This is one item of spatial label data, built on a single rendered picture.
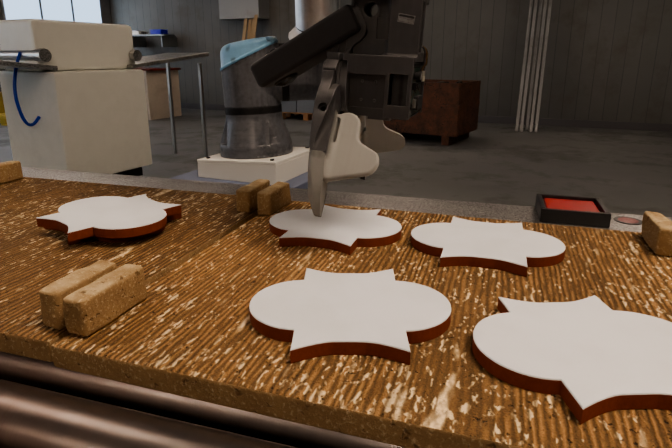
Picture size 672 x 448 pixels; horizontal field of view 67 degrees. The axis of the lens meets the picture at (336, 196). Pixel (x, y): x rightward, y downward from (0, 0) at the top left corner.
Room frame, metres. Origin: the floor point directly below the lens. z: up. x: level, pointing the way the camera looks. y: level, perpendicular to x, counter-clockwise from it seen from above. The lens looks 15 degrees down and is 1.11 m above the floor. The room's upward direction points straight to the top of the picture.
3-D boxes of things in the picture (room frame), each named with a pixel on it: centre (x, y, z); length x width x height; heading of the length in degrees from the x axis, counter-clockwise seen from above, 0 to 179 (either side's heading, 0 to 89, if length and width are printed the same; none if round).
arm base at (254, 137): (1.07, 0.17, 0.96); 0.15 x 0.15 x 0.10
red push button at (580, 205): (0.61, -0.29, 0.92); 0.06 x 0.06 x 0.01; 73
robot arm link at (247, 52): (1.07, 0.17, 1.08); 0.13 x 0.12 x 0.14; 98
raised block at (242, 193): (0.58, 0.10, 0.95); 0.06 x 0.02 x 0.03; 163
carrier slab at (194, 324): (0.38, -0.07, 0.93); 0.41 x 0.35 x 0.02; 72
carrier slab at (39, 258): (0.51, 0.32, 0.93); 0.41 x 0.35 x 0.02; 73
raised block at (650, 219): (0.45, -0.30, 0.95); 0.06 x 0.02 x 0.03; 162
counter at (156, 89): (10.10, 4.31, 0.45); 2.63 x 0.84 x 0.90; 67
